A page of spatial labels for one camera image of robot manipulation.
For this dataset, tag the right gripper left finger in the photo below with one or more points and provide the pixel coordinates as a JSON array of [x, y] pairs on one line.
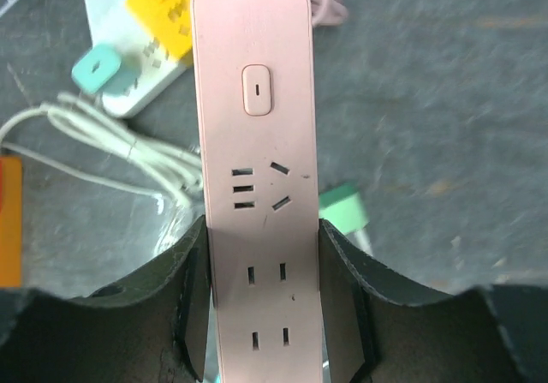
[[150, 326]]

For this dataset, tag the teal plug adapter front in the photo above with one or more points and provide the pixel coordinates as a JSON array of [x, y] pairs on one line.
[[104, 69]]

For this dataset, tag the orange power strip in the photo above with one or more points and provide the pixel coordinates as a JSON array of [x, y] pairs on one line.
[[11, 222]]

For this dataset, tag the yellow cube plug adapter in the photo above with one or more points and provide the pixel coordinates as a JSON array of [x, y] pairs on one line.
[[168, 22]]

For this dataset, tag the pink power strip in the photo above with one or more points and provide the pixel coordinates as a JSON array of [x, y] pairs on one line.
[[253, 64]]

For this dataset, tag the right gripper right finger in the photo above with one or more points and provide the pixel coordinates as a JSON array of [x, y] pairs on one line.
[[383, 327]]

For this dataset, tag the green plug adapter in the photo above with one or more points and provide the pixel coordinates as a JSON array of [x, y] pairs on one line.
[[343, 207]]

